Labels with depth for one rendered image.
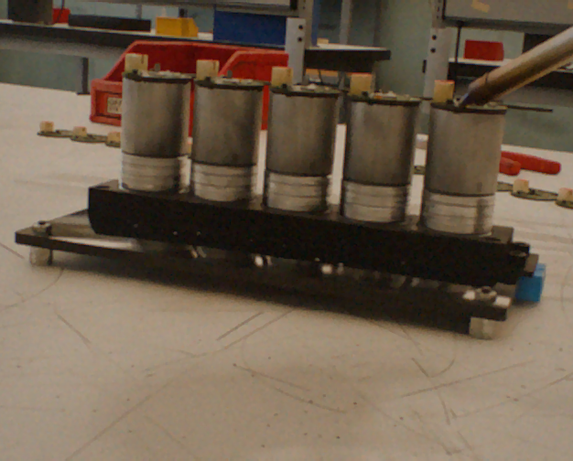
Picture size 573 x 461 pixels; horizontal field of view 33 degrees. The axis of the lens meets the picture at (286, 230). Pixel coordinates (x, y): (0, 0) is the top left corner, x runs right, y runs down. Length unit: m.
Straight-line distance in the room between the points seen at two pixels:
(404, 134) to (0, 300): 0.14
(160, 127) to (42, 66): 5.82
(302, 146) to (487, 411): 0.13
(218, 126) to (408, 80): 4.64
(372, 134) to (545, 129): 4.48
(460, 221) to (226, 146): 0.08
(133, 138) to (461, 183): 0.12
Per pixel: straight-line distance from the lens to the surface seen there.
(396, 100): 0.31
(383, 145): 0.31
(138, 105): 0.34
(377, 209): 0.32
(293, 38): 2.88
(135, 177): 0.35
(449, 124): 0.31
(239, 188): 0.33
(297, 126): 0.32
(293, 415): 0.21
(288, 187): 0.32
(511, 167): 0.60
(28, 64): 6.23
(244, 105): 0.33
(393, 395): 0.23
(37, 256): 0.33
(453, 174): 0.31
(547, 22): 2.62
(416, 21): 4.95
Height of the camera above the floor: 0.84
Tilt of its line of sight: 13 degrees down
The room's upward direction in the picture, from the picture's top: 4 degrees clockwise
